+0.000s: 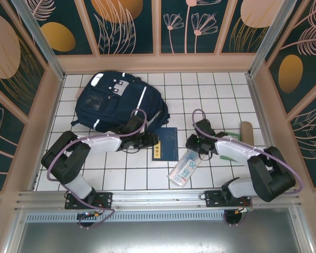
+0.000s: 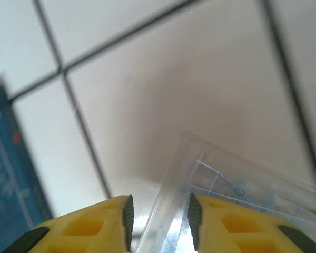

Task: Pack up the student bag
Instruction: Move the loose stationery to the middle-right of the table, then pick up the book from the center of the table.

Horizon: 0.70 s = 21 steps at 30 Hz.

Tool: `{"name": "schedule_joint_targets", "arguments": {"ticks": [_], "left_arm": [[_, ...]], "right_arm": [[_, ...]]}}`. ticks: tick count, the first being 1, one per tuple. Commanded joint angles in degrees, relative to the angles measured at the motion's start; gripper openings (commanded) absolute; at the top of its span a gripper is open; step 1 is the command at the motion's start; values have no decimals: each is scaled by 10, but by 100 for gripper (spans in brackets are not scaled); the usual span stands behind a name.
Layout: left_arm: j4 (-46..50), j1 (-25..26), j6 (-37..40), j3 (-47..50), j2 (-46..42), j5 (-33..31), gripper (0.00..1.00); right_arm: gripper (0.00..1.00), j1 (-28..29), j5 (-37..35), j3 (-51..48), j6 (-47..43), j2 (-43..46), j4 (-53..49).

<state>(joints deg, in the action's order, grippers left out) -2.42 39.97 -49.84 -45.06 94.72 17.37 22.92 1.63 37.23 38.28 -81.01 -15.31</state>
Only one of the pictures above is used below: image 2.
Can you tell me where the ruler set clear bag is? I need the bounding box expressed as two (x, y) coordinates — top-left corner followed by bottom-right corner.
(135, 130), (316, 253)

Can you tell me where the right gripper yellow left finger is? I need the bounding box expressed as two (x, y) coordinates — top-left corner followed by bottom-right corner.
(9, 194), (135, 253)

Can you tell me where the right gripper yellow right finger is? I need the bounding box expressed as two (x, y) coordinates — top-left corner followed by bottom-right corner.
(187, 192), (316, 253)

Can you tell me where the thin navy notebook yellow label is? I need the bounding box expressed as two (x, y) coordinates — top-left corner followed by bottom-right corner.
(0, 76), (53, 238)

